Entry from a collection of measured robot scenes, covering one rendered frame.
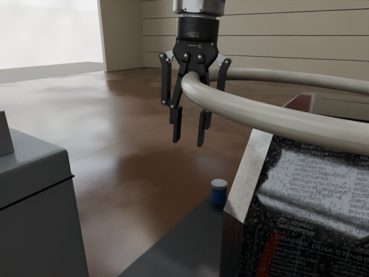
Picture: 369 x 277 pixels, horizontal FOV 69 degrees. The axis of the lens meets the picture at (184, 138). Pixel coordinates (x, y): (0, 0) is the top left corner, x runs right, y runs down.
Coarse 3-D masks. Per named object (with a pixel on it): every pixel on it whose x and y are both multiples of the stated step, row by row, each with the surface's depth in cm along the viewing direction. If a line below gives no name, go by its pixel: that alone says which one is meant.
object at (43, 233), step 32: (0, 160) 45; (32, 160) 45; (64, 160) 50; (0, 192) 41; (32, 192) 46; (64, 192) 51; (0, 224) 42; (32, 224) 47; (64, 224) 52; (0, 256) 43; (32, 256) 48; (64, 256) 54
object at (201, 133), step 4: (200, 112) 51; (200, 116) 51; (200, 120) 51; (200, 124) 51; (200, 128) 52; (200, 132) 52; (204, 132) 55; (200, 136) 52; (200, 140) 53; (200, 144) 53
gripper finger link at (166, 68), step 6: (162, 54) 49; (162, 60) 50; (162, 66) 50; (168, 66) 50; (162, 72) 50; (168, 72) 50; (162, 78) 51; (168, 78) 51; (162, 84) 51; (168, 84) 52; (162, 90) 52; (168, 90) 52; (162, 96) 52; (168, 96) 54; (162, 102) 52
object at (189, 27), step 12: (180, 24) 45; (192, 24) 44; (204, 24) 44; (216, 24) 45; (180, 36) 46; (192, 36) 44; (204, 36) 44; (216, 36) 46; (180, 48) 48; (192, 48) 48; (204, 48) 47; (216, 48) 47; (180, 60) 49; (192, 60) 48; (204, 60) 48
